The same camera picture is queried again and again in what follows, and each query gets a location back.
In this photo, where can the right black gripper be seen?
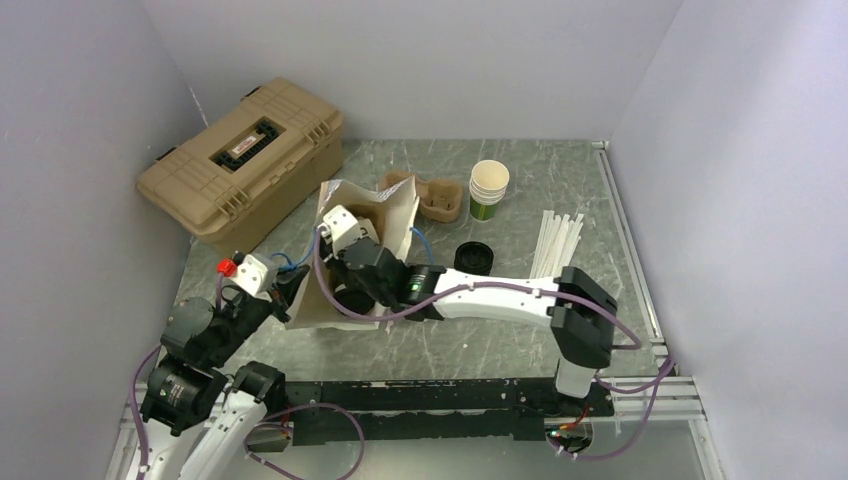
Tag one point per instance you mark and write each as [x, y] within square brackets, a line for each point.
[339, 266]

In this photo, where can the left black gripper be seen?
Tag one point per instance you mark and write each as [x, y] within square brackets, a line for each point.
[285, 288]

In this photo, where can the blue checkered paper bag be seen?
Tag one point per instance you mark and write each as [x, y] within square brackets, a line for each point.
[385, 216]

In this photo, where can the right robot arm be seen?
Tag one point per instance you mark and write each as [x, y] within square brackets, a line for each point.
[579, 313]

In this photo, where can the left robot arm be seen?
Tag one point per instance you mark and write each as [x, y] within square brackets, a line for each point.
[192, 414]

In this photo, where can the brown cardboard cup carrier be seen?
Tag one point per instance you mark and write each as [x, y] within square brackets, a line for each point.
[439, 198]

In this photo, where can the stack of black lids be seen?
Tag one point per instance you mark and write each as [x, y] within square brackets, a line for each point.
[474, 258]

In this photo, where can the tan plastic toolbox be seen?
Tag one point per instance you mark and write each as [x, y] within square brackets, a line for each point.
[233, 183]

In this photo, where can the stack of paper cups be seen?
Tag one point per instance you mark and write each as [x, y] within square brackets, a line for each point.
[487, 187]

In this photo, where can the bundle of white straws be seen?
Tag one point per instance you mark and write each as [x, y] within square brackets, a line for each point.
[556, 244]

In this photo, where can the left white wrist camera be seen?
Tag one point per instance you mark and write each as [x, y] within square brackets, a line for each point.
[254, 274]

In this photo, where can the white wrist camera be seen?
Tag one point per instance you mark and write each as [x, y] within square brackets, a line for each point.
[339, 229]
[254, 274]

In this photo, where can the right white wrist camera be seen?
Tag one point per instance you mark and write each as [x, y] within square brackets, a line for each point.
[339, 229]

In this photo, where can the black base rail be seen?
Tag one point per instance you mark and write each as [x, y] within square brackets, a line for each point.
[523, 409]

